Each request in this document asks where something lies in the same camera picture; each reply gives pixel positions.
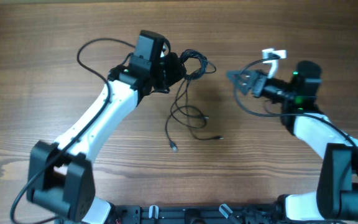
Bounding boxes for black right camera cable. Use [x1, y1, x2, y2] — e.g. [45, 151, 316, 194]
[232, 55, 358, 224]

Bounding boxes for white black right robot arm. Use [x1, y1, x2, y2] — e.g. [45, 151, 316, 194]
[226, 60, 358, 223]

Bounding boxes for black left camera cable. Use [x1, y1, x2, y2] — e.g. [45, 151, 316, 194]
[9, 37, 136, 224]

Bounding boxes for black camera cable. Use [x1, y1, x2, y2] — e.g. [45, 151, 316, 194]
[9, 37, 136, 224]
[232, 55, 358, 224]

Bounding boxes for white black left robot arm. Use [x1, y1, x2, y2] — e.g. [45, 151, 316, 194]
[23, 30, 183, 223]

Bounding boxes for thin black usb cable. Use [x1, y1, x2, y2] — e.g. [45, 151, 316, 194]
[169, 77, 224, 141]

